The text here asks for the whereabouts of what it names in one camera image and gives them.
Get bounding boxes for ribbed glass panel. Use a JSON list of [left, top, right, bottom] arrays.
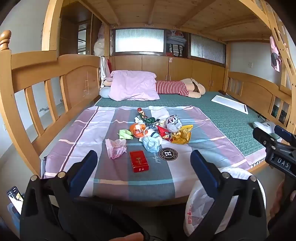
[[115, 29, 164, 53], [190, 34, 226, 65]]

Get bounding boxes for wooden bunk bed frame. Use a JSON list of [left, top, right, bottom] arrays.
[[0, 0, 296, 207]]

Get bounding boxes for green patterned bed mat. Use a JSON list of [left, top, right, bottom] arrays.
[[94, 91, 281, 160]]

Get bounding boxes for white cartoon print bag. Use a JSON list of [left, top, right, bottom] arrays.
[[164, 115, 183, 132]]

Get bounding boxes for light blue cushion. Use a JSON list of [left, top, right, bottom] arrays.
[[99, 86, 111, 98]]

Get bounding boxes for white handheld appliance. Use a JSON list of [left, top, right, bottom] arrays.
[[252, 120, 281, 139]]

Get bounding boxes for pink pillow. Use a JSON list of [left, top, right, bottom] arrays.
[[109, 70, 160, 101]]

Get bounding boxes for orange snack packet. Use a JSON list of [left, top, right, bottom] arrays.
[[129, 123, 147, 137]]

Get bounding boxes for white and red cloth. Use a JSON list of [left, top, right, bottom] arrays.
[[100, 57, 112, 88]]

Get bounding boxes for red cigarette box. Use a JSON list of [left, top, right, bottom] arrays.
[[129, 151, 149, 173]]

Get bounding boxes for person's black trousers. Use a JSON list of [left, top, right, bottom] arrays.
[[58, 197, 151, 241]]

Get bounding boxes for pink hanging cloth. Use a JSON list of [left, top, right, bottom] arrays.
[[269, 36, 283, 72]]

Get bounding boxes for white flat board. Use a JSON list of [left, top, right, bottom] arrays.
[[211, 95, 249, 115]]

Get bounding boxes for pink plastic bag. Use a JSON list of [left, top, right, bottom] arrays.
[[105, 138, 127, 160]]

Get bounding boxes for light blue crumpled bag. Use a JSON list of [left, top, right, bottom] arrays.
[[140, 132, 163, 153]]

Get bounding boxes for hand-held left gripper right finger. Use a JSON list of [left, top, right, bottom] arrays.
[[187, 150, 267, 241]]

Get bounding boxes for plush doll striped shirt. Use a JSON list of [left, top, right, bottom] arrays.
[[103, 77, 207, 99]]

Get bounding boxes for person's right hand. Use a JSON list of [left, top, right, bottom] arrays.
[[270, 180, 286, 216]]

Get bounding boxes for wooden wardrobe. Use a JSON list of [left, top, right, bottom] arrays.
[[60, 5, 109, 56]]

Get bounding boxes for red foil wrapper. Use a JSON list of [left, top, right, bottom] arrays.
[[157, 125, 173, 141]]

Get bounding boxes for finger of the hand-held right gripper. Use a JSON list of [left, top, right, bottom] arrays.
[[253, 127, 281, 151], [274, 125, 296, 145]]

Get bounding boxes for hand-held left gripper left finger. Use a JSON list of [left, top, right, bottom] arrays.
[[20, 150, 99, 241]]

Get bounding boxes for plaid pink grey bedsheet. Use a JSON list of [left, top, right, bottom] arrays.
[[44, 105, 251, 202]]

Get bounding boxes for black smartphone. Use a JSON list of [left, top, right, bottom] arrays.
[[6, 186, 24, 215]]

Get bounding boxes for green wafer wrapper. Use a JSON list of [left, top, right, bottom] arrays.
[[137, 108, 156, 124]]

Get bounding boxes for green paper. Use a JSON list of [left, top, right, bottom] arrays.
[[119, 129, 134, 140]]

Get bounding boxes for white plastic bag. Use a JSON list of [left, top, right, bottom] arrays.
[[184, 167, 266, 239]]

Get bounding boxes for white wrapped bundle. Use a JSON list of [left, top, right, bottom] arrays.
[[94, 25, 114, 56]]

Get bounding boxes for gold foil wrapper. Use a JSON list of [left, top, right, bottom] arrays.
[[172, 125, 193, 144]]

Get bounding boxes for stack of folded bags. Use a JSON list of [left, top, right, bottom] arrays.
[[165, 30, 188, 57]]

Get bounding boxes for wooden wall cabinet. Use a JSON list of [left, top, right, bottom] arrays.
[[110, 55, 226, 92]]

